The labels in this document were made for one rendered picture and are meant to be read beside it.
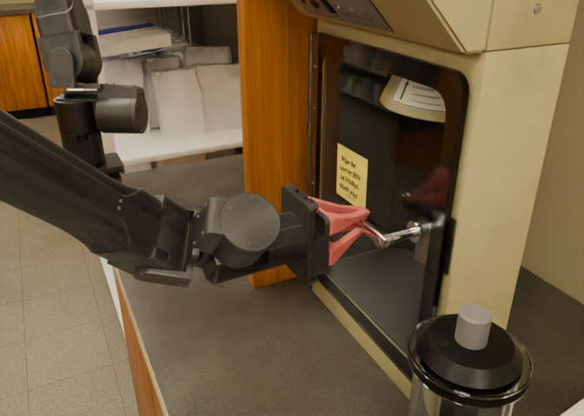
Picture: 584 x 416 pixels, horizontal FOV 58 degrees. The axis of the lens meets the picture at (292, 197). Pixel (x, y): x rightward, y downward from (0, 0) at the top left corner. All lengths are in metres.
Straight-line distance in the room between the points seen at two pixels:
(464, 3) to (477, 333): 0.28
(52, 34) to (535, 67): 0.61
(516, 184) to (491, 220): 0.05
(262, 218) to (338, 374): 0.37
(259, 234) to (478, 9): 0.28
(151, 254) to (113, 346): 1.88
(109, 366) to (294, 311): 1.47
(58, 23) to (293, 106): 0.35
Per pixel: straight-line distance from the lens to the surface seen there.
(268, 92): 0.83
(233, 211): 0.49
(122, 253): 0.51
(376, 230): 0.61
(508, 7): 0.54
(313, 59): 0.78
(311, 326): 0.88
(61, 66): 0.82
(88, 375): 2.28
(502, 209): 0.63
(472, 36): 0.51
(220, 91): 1.80
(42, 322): 2.62
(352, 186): 0.73
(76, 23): 0.83
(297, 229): 0.58
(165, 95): 1.75
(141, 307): 0.96
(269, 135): 0.85
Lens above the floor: 1.50
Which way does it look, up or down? 26 degrees down
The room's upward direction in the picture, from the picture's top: straight up
